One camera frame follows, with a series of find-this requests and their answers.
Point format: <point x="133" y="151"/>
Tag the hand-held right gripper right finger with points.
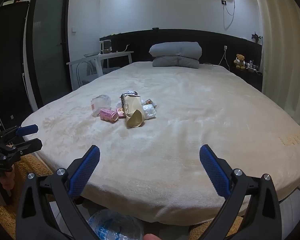
<point x="215" y="172"/>

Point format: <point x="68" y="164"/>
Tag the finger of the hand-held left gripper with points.
<point x="30" y="145"/>
<point x="27" y="130"/>

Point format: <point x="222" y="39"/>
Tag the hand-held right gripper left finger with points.
<point x="85" y="170"/>

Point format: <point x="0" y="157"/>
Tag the pink carton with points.
<point x="108" y="115"/>

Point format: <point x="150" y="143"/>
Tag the clear plastic bag blue print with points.
<point x="110" y="227"/>

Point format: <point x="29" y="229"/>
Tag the tan paper bag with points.
<point x="133" y="115"/>

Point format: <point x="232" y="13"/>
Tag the brown carton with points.
<point x="128" y="95"/>

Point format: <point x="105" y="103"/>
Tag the person's left hand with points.
<point x="8" y="182"/>

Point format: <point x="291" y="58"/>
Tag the person's right hand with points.
<point x="153" y="237"/>

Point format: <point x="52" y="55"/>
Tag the brown fuzzy rug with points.
<point x="32" y="165"/>

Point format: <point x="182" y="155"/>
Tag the bed with beige blanket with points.
<point x="190" y="117"/>

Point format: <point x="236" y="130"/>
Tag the black wardrobe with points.
<point x="10" y="55"/>

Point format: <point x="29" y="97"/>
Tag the frosted glass door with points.
<point x="47" y="42"/>

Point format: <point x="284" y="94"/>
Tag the grey plate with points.
<point x="91" y="54"/>

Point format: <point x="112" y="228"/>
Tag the black bedside table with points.
<point x="250" y="80"/>

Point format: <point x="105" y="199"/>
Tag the clear chair with grey seat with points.
<point x="110" y="69"/>

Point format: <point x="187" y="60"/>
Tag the white desk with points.
<point x="102" y="55"/>

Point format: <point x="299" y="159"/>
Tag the cluster of toiletry bottles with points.
<point x="252" y="66"/>

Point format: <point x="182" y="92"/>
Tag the small countertop appliance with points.
<point x="105" y="47"/>

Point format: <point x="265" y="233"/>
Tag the brown teddy bear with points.
<point x="240" y="61"/>

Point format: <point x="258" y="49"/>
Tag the grey pillow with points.
<point x="175" y="62"/>

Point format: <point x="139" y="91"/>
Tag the folded grey quilt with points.
<point x="175" y="50"/>

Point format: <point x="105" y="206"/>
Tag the black headboard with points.
<point x="215" y="42"/>

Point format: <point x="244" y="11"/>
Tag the cream curtain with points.
<point x="277" y="55"/>

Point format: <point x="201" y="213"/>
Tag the small dark potted plant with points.
<point x="255" y="37"/>

